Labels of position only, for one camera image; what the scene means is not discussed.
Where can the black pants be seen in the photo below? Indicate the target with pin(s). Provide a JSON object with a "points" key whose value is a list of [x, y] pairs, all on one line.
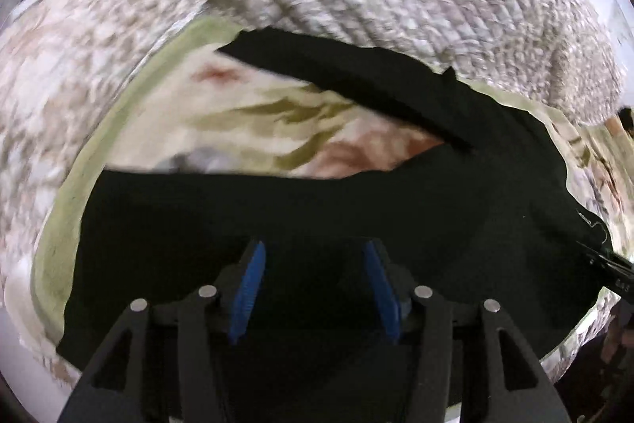
{"points": [[346, 205]]}

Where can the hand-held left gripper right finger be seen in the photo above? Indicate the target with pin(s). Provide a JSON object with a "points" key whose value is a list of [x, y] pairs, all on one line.
{"points": [[381, 289]]}

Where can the floral fleece blanket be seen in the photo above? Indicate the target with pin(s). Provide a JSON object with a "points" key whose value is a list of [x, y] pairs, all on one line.
{"points": [[247, 115]]}

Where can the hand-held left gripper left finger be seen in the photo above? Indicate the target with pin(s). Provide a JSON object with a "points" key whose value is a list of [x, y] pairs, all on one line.
{"points": [[250, 284]]}

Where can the pale patterned quilt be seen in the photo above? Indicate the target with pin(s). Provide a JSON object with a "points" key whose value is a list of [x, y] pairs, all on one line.
{"points": [[74, 56]]}

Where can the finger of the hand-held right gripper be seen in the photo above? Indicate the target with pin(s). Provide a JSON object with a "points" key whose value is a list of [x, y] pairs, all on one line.
{"points": [[616, 272]]}

